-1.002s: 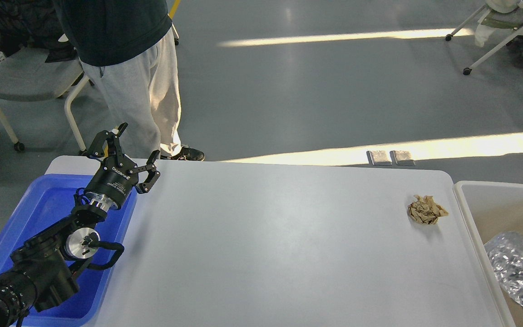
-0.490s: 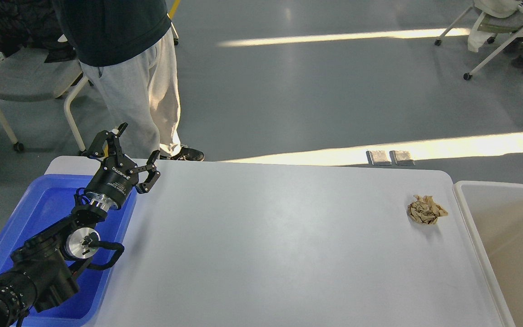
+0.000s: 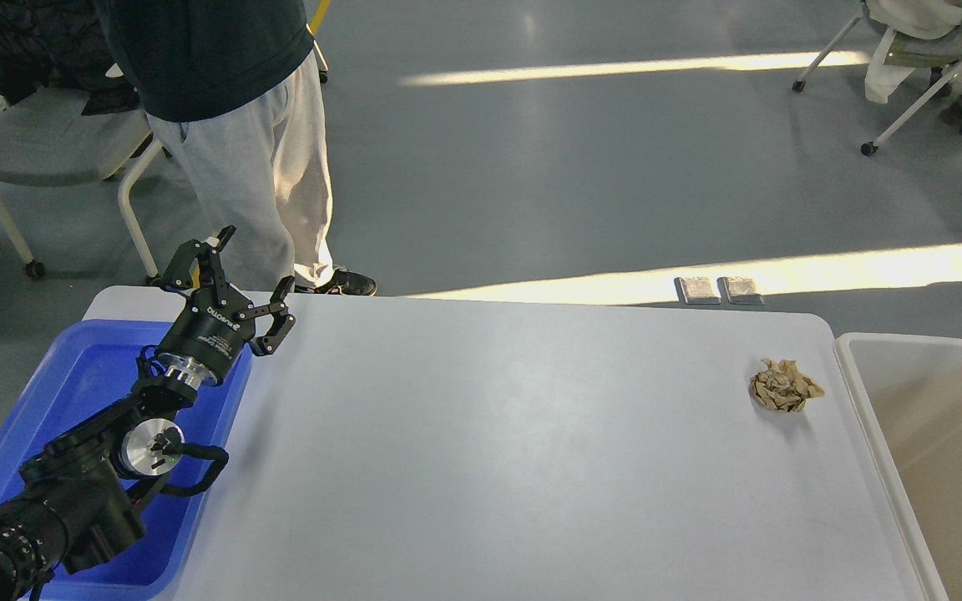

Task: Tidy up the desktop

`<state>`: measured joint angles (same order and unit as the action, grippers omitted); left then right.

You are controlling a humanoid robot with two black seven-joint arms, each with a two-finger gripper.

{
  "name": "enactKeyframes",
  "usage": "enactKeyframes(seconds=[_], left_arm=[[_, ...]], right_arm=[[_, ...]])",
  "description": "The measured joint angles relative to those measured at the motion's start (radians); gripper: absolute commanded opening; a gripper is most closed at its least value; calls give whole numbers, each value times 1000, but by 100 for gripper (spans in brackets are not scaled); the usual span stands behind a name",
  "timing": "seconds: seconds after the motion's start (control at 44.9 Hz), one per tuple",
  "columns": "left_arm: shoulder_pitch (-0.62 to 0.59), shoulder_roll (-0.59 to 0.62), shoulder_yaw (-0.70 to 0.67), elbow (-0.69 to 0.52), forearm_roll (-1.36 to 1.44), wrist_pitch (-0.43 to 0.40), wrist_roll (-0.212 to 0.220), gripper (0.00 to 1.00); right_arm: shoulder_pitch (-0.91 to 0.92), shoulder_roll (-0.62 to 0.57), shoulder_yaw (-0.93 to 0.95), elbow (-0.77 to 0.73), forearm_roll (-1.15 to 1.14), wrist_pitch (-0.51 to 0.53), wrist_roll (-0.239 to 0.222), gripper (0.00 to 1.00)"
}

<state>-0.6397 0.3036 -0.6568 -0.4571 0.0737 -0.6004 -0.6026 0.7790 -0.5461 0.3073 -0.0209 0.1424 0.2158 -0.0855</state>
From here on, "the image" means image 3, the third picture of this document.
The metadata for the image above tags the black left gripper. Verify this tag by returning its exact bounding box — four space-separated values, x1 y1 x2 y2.
149 225 296 386

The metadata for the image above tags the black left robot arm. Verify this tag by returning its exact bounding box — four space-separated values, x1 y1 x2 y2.
0 225 296 600

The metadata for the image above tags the blue plastic bin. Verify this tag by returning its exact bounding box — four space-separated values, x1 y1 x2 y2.
0 320 255 600

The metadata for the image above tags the person in grey trousers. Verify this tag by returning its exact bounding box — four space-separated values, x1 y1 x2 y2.
95 1 377 296

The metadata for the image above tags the black jacket on chair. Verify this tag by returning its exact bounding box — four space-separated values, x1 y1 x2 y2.
0 1 140 115

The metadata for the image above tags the right silver floor plate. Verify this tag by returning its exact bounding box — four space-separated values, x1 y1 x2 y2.
718 276 765 306

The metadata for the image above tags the crumpled brown paper ball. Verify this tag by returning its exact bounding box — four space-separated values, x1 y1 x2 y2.
748 358 826 413

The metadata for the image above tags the white plastic bin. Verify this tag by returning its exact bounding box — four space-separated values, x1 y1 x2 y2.
835 332 962 600

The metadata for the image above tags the white chair top right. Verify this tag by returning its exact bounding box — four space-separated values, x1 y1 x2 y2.
792 1 962 157

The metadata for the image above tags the grey chair white frame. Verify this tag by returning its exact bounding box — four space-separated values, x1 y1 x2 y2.
0 88 165 280

